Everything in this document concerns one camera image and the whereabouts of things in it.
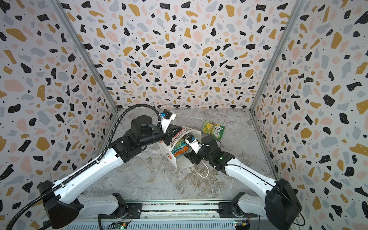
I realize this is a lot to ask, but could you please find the orange snack pack in bag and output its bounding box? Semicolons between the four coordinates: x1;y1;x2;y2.
171;139;189;157

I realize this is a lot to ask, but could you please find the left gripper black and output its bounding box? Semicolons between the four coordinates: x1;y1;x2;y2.
141;124;183;148

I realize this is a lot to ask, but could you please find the corner aluminium post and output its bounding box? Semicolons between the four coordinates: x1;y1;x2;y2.
250;0;305;114
49;1;118;113

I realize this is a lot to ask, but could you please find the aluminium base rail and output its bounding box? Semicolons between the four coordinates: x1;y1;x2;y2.
64;200;278;230

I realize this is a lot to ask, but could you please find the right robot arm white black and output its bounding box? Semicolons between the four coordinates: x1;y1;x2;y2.
185;135;302;230

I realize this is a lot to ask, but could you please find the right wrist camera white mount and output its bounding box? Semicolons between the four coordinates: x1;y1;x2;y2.
185;134;201;154

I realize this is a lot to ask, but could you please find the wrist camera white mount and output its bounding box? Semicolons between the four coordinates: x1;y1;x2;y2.
185;134;201;154
160;109;176;133

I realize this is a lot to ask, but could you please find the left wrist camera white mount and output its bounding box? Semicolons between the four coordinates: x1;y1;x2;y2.
160;109;176;133

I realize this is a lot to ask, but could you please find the right corner aluminium post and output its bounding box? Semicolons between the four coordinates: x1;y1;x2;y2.
250;0;305;114

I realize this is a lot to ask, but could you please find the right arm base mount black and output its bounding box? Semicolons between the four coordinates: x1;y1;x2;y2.
216;202;258;218

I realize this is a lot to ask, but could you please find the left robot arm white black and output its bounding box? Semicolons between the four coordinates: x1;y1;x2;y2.
39;110;182;229

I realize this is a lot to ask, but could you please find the left corner aluminium post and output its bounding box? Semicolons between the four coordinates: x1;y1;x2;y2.
49;1;118;113

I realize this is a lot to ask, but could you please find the white paper bag red flower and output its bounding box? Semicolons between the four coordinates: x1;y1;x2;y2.
158;127;209;178

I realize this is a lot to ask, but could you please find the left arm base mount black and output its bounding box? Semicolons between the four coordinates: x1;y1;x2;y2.
101;203;143;220

